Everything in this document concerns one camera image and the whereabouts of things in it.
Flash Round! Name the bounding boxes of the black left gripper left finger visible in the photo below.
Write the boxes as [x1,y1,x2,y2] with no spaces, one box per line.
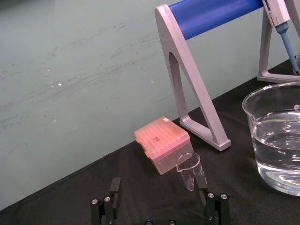
[90,177,122,225]

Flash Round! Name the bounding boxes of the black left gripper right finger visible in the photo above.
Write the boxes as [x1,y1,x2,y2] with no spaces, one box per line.
[195,177,231,225]

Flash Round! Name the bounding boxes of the black table cloth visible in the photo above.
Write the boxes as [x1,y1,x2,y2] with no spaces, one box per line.
[0,58,300,225]

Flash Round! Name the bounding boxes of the small clear glass beaker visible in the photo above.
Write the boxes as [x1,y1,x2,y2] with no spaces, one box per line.
[175,152,208,193]

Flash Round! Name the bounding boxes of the pink translucent pipette tip box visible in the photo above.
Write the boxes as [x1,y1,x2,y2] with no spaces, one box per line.
[134,116,194,176]

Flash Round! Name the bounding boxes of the large glass beaker with water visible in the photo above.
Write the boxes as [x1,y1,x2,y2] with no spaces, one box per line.
[241,82,300,196]

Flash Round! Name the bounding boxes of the grey pipette stand, blue bar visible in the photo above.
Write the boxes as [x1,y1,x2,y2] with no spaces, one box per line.
[154,0,300,152]

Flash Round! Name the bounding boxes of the grey and blue pipette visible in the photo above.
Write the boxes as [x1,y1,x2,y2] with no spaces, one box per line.
[262,0,300,76]

